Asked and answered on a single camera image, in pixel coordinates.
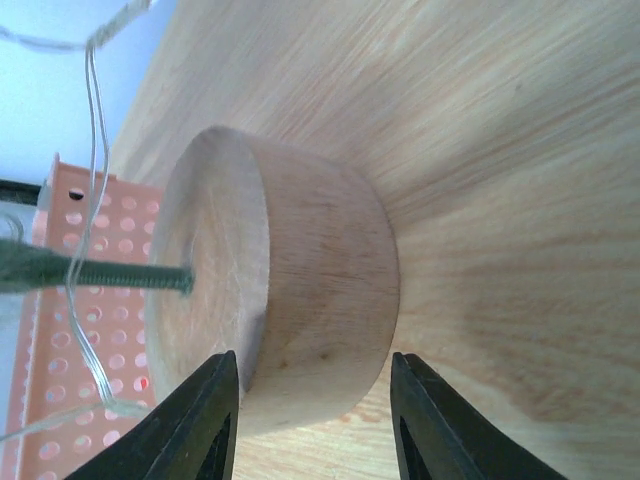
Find clear led string lights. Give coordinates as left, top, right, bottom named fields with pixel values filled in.
left=1, top=1, right=154, bottom=443

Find pink perforated plastic basket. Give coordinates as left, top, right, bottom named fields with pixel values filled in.
left=0, top=152, right=166, bottom=480

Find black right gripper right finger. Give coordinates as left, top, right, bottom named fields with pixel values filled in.
left=390, top=352, right=564, bottom=480

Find round wooden tree base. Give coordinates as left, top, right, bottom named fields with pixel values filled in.
left=144, top=126, right=400, bottom=435

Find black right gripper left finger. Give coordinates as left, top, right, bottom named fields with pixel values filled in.
left=67, top=350, right=239, bottom=480

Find small green christmas tree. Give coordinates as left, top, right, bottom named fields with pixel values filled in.
left=1, top=214, right=195, bottom=294

